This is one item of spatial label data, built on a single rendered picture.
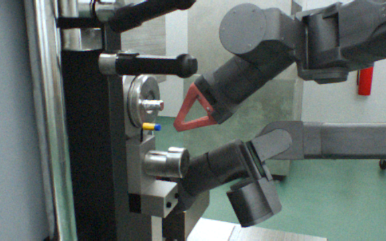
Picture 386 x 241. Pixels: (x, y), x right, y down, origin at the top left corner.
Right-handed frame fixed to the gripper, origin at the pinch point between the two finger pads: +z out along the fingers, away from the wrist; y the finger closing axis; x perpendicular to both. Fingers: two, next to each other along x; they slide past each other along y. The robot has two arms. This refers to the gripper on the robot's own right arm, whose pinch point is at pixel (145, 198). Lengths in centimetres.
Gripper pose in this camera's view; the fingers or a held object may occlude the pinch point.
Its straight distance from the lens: 67.4
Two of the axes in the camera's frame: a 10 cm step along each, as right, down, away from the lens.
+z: -8.2, 4.1, 4.0
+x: -4.8, -8.8, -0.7
